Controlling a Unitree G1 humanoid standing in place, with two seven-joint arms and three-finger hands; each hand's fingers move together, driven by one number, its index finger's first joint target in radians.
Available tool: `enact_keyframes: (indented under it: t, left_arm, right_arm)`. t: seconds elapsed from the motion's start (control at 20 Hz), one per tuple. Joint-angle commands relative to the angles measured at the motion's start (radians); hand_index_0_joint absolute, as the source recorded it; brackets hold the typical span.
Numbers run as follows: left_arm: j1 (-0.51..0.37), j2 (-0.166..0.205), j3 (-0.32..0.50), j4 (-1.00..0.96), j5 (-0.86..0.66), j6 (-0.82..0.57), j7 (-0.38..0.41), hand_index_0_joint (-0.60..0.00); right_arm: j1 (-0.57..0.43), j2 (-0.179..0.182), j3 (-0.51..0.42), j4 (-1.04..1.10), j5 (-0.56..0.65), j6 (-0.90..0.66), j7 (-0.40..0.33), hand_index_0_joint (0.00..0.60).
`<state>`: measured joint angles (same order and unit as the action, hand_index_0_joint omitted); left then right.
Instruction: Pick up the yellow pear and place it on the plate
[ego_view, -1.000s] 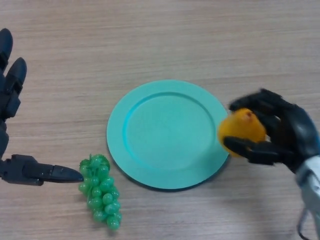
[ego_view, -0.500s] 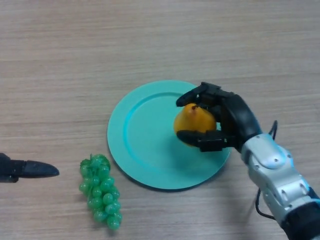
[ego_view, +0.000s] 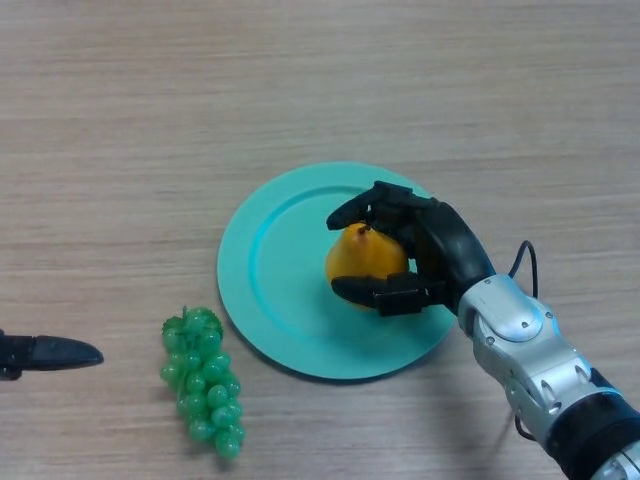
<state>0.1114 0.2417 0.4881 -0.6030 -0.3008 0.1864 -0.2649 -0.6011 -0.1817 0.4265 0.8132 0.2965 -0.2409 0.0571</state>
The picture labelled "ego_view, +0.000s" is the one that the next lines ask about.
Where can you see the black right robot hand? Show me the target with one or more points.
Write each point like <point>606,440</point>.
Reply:
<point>450,250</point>

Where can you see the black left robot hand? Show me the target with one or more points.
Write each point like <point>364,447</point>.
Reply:
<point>50,352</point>

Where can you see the yellow pear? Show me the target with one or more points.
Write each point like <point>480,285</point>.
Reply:
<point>367,255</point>

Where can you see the round teal plate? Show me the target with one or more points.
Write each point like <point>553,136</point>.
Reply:
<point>290,290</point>

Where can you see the green grape bunch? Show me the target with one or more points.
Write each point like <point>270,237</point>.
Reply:
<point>210,395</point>

